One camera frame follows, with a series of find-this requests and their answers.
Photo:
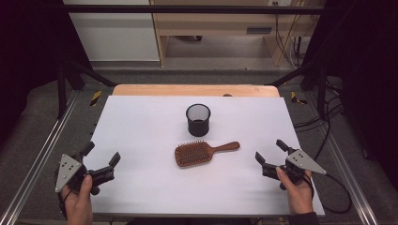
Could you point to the black curtain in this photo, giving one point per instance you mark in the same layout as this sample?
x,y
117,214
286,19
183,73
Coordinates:
x,y
363,62
28,56

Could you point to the white cabinet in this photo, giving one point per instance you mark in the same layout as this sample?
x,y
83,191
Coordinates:
x,y
115,34

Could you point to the person's left hand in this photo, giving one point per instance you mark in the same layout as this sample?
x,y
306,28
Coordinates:
x,y
78,206

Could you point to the black mesh cup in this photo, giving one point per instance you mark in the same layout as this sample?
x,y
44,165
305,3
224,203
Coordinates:
x,y
198,126

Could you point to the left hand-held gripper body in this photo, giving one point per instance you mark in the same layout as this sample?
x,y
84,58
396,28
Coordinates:
x,y
67,172

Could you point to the black frame strut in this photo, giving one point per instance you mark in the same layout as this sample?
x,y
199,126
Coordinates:
x,y
321,90
62,93

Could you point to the black horizontal frame bar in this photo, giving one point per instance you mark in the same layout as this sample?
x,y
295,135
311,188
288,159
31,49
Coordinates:
x,y
187,9

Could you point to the aluminium rail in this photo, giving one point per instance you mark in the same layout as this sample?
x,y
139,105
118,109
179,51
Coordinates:
x,y
40,156
347,168

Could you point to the wooden paddle hairbrush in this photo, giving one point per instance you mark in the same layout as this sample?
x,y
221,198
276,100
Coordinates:
x,y
194,153

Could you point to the person's right hand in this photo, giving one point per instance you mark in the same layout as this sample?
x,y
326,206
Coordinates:
x,y
298,197

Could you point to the yellow black tape strip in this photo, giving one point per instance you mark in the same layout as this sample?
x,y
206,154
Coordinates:
x,y
296,98
96,97

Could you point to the white table sheet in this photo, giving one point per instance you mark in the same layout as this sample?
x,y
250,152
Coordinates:
x,y
140,175

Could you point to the wooden cabinet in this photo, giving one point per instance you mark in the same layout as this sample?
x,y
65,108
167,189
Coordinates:
x,y
219,23

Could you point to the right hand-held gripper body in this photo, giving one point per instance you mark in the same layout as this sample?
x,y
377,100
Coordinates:
x,y
303,162

